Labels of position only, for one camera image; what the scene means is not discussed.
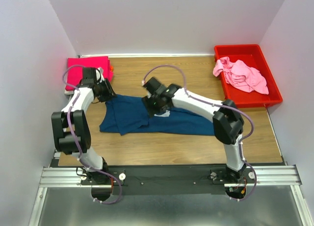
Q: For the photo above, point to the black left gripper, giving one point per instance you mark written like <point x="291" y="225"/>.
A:
<point x="110" y="92"/>

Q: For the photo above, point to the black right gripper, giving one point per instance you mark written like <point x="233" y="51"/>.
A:
<point x="147" y="101"/>

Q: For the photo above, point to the navy blue printed t-shirt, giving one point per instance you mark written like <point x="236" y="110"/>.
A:
<point x="127" y="114"/>

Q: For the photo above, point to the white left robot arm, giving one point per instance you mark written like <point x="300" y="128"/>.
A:
<point x="71" y="133"/>

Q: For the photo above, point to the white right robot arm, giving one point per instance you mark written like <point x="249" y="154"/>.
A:
<point x="227" y="122"/>

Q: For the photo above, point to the folded magenta t-shirt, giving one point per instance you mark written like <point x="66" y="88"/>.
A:
<point x="74" y="76"/>

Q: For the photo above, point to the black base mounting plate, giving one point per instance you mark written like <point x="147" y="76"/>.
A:
<point x="236" y="191"/>

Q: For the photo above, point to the light pink t-shirt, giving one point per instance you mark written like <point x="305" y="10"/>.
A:
<point x="241" y="76"/>

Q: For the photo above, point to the red plastic bin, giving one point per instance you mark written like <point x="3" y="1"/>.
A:
<point x="251" y="55"/>

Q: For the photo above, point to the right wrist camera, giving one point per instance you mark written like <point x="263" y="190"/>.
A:
<point x="153" y="84"/>

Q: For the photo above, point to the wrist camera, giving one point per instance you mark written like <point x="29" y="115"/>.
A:
<point x="91" y="76"/>
<point x="153" y="84"/>

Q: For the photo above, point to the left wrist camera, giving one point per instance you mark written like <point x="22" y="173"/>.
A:
<point x="91" y="76"/>

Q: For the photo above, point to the aluminium extrusion rail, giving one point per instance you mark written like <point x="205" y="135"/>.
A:
<point x="166" y="175"/>

